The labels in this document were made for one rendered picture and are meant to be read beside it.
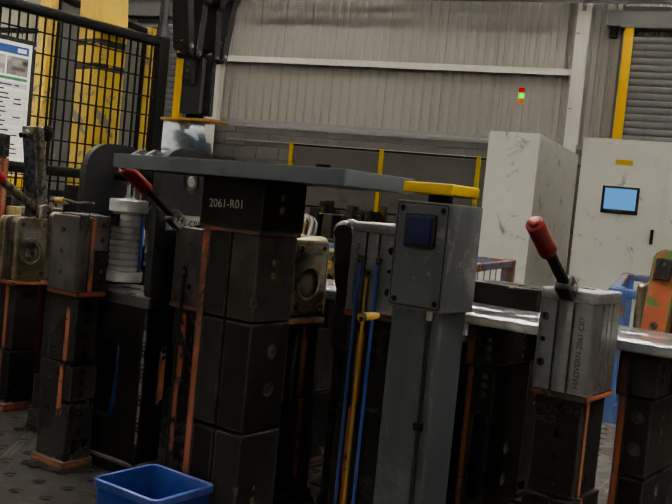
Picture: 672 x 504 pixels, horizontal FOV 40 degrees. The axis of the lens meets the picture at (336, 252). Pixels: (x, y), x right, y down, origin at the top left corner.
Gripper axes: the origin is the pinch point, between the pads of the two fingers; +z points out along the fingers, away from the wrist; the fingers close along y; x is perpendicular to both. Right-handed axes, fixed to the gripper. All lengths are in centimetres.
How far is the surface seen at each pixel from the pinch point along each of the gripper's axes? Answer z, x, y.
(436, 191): 11.0, -37.3, -9.2
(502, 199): -9, 198, 793
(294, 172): 10.3, -21.3, -10.5
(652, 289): 21, -53, 38
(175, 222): 17.9, 8.6, 9.2
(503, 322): 26.4, -37.8, 18.2
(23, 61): -15, 103, 69
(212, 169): 10.6, -9.2, -8.5
